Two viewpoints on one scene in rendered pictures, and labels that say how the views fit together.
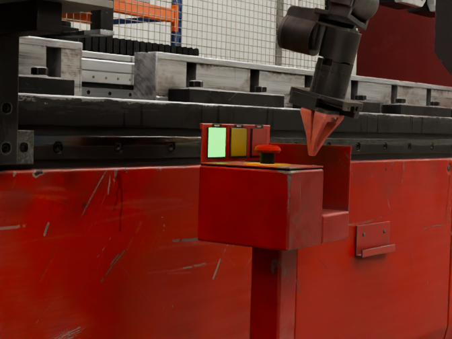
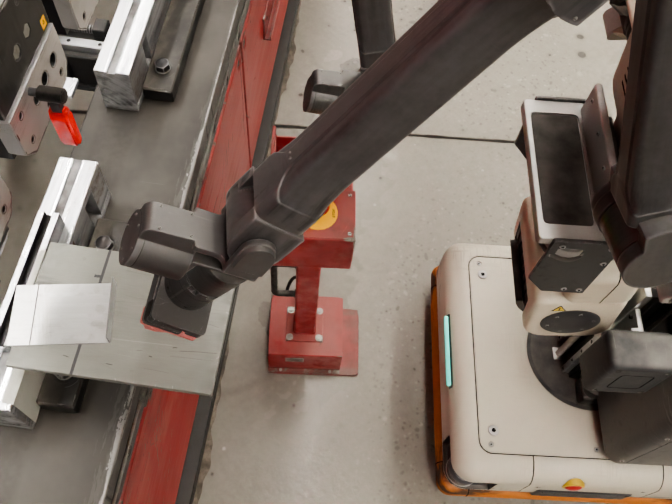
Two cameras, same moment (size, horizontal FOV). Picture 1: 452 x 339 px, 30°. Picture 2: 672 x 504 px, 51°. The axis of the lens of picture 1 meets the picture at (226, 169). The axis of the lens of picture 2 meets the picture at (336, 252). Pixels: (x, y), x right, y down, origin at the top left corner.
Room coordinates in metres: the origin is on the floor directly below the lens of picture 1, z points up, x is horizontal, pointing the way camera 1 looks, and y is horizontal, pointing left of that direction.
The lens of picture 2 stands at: (0.74, 0.32, 1.87)
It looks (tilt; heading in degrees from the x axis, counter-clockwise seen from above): 62 degrees down; 320
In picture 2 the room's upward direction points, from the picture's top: 8 degrees clockwise
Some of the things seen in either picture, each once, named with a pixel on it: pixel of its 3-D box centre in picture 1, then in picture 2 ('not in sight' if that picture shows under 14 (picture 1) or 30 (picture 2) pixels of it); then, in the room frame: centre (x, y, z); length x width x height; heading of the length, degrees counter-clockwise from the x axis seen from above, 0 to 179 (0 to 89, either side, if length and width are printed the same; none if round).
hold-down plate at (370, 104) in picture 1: (338, 105); not in sight; (1.99, -0.26, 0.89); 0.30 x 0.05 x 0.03; 140
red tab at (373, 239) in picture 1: (375, 239); (272, 8); (1.94, -0.35, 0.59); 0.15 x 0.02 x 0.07; 140
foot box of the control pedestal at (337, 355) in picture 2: not in sight; (315, 333); (1.30, -0.10, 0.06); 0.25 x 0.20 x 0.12; 56
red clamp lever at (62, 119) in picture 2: not in sight; (57, 116); (1.33, 0.28, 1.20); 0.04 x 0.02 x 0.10; 50
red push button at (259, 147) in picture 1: (267, 156); not in sight; (1.27, -0.06, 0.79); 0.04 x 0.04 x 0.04
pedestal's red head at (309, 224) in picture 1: (276, 182); (312, 199); (1.32, -0.08, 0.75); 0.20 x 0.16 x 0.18; 146
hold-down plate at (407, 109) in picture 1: (418, 111); not in sight; (2.30, -0.52, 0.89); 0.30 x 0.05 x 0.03; 140
